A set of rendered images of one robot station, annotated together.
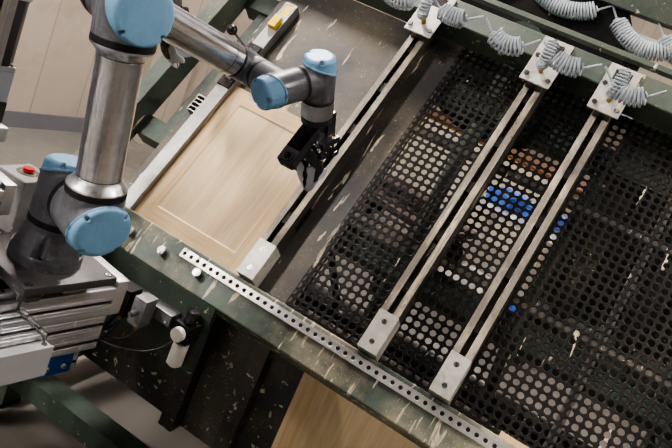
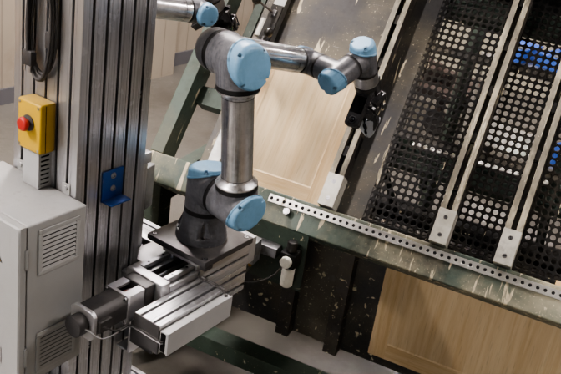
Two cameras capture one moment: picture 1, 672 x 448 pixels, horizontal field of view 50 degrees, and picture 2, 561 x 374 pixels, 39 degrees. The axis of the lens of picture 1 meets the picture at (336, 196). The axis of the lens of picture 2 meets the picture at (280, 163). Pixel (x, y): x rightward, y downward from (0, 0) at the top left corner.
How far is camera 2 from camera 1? 0.82 m
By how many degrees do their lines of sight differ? 8
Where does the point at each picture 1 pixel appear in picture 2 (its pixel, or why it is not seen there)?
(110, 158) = (245, 164)
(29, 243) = (194, 229)
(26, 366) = (219, 313)
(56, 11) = not seen: outside the picture
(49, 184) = (199, 188)
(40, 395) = not seen: hidden behind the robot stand
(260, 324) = (347, 240)
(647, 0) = not seen: outside the picture
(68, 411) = (204, 338)
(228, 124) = (274, 81)
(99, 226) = (248, 210)
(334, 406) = (417, 288)
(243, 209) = (307, 150)
